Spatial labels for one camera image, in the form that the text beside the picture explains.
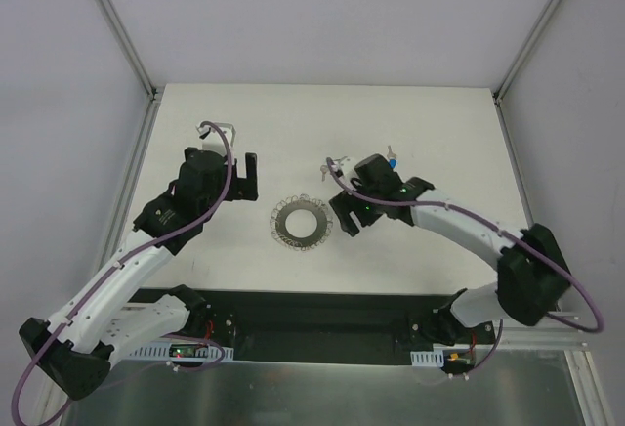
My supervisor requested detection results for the metal key ring disc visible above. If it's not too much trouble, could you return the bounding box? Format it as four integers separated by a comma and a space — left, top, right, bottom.
270, 194, 333, 251

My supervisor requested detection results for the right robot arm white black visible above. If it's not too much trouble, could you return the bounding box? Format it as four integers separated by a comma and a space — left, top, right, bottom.
321, 154, 571, 346

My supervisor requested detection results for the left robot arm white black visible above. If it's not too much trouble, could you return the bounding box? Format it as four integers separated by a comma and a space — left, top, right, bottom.
19, 148, 258, 401

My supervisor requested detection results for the key with solid blue tag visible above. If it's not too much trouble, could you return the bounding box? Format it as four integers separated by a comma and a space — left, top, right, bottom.
387, 146, 397, 169

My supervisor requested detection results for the key with blue framed tag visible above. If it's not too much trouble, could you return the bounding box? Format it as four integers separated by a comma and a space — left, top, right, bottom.
320, 165, 328, 182

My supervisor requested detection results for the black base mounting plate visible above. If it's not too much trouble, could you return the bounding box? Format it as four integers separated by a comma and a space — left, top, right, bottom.
191, 289, 446, 365

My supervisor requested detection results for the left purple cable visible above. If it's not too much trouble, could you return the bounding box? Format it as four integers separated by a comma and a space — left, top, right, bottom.
10, 120, 235, 422

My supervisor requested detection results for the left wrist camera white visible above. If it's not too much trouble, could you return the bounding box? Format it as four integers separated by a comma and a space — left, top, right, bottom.
196, 121, 236, 155

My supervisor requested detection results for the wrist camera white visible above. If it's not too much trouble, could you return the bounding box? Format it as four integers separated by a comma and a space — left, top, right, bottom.
325, 156, 356, 184
196, 121, 236, 155

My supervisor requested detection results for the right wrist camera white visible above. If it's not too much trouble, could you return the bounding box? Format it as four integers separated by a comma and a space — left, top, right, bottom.
325, 156, 356, 184

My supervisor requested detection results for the left aluminium frame post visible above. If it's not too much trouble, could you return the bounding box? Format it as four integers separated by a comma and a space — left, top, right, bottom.
72, 0, 165, 103

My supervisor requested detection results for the aluminium frame post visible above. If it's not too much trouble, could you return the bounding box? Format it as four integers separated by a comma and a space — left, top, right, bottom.
491, 0, 604, 105
72, 0, 165, 103

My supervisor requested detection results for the right white cable duct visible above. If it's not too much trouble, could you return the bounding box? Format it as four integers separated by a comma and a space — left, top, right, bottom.
410, 349, 444, 368

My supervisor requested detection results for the white cable duct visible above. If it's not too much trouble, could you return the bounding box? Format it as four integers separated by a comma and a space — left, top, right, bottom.
126, 341, 233, 362
410, 349, 444, 368

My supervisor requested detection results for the left white cable duct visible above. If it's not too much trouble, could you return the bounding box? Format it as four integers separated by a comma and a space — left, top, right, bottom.
126, 341, 233, 362

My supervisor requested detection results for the right aluminium frame post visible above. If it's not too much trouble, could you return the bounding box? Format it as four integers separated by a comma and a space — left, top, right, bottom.
491, 0, 604, 105

